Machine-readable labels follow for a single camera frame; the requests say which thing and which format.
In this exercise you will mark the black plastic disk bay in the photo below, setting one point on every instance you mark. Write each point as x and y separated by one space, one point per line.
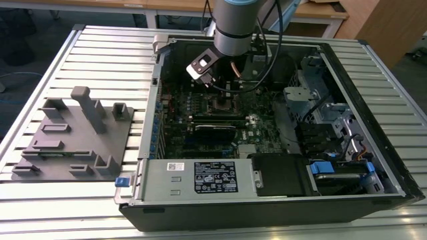
317 135

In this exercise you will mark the black fan shroud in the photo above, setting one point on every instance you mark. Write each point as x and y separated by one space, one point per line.
281 175

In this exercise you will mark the hard disk in blue carrier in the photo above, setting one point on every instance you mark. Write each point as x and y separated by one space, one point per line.
322 167

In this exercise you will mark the black chair base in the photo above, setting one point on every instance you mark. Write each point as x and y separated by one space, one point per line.
421 55

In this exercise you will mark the silver power supply unit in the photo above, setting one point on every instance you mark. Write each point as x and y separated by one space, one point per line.
161 185

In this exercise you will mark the blue case latch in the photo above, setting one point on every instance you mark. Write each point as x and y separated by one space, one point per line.
122 182

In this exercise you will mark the CPU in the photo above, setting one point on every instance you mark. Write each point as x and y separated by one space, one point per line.
217 106

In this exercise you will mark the silver metal drive cage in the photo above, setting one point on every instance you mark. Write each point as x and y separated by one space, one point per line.
298 96

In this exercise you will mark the wooden desk white frame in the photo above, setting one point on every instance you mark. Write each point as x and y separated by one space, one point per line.
83 2
328 13

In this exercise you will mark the CPU socket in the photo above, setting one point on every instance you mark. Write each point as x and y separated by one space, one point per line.
212 102

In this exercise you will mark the wooden cabinet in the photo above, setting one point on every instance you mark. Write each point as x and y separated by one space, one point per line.
384 25

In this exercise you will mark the black office chair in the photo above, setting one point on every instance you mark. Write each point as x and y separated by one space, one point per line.
17 45

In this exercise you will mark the green motherboard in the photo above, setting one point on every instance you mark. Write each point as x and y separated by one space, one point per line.
264 140

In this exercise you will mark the black PC case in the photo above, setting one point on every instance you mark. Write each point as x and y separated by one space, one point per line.
234 217

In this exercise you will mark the silver chipset heatsink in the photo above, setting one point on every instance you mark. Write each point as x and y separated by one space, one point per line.
248 148

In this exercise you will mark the grey parts rack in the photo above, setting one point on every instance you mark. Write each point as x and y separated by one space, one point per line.
83 140

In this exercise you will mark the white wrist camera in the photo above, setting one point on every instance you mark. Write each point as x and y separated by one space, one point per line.
201 65

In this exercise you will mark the black graphics card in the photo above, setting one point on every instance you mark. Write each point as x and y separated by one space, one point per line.
214 135

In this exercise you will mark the grey case latch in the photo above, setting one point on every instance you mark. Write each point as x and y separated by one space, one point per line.
160 43

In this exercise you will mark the black RAM slot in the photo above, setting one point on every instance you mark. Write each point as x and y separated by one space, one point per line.
217 117

